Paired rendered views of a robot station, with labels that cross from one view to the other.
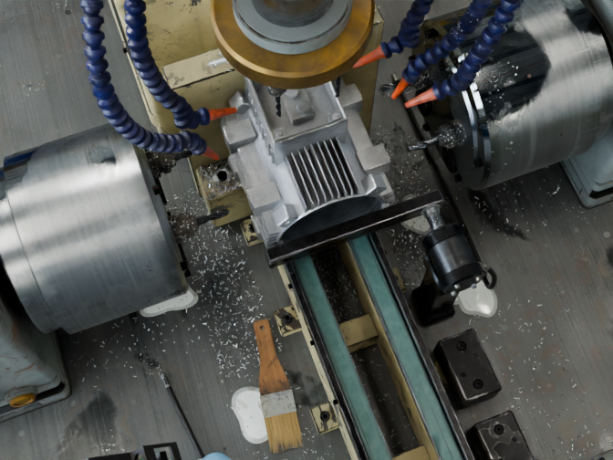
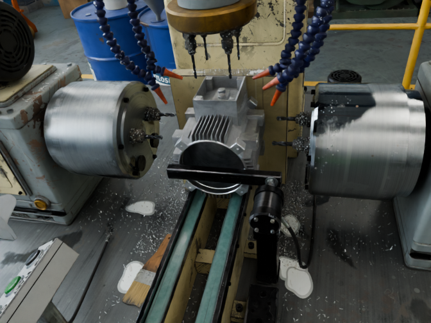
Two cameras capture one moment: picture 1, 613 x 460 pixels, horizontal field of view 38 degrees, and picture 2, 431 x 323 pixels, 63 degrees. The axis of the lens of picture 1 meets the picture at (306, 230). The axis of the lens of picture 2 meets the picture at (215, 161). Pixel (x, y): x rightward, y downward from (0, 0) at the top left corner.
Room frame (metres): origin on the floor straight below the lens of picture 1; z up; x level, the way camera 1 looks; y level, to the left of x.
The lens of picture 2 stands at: (-0.01, -0.42, 1.52)
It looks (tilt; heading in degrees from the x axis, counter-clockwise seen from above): 39 degrees down; 38
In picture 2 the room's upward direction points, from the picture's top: 8 degrees counter-clockwise
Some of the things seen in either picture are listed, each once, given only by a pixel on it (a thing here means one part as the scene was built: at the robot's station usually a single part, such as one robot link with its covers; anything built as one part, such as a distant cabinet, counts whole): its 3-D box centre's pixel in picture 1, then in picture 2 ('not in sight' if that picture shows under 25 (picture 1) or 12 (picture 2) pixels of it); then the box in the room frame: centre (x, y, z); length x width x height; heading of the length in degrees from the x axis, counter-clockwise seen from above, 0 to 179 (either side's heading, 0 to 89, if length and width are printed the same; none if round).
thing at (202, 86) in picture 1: (270, 88); (235, 122); (0.70, 0.05, 0.97); 0.30 x 0.11 x 0.34; 110
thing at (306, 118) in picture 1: (295, 106); (221, 100); (0.59, 0.01, 1.11); 0.12 x 0.11 x 0.07; 20
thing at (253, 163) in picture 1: (306, 162); (221, 143); (0.55, 0.00, 1.01); 0.20 x 0.19 x 0.19; 20
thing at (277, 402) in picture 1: (274, 384); (152, 267); (0.28, 0.05, 0.80); 0.21 x 0.05 x 0.01; 12
